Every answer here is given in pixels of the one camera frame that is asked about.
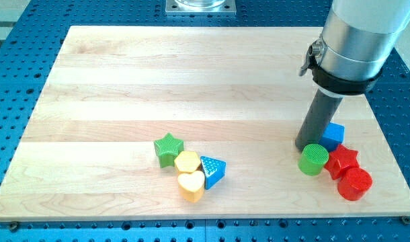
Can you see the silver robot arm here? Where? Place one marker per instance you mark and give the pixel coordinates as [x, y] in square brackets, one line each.
[360, 34]

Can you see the yellow hexagon block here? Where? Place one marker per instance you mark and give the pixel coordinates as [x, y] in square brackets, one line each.
[187, 162]

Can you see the green star block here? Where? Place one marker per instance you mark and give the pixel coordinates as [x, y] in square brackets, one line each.
[167, 149]

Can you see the blue triangle block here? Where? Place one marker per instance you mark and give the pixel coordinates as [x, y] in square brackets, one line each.
[214, 170]

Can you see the yellow heart block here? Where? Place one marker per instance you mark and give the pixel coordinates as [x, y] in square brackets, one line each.
[191, 185]

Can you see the wooden board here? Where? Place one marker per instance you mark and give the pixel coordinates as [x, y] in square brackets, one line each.
[232, 94]

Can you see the green cylinder block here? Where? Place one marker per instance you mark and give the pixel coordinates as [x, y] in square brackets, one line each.
[313, 159]

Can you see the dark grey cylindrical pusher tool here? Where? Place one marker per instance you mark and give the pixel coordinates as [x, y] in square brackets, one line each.
[318, 117]

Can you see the blue cube block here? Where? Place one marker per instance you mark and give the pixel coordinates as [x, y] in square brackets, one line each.
[332, 136]

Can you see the red star block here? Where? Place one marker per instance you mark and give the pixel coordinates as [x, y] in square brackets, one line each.
[340, 160]

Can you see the red cylinder block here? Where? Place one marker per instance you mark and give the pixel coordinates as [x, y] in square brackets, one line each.
[354, 184]

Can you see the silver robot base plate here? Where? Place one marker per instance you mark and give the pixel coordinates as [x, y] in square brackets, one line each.
[200, 7]

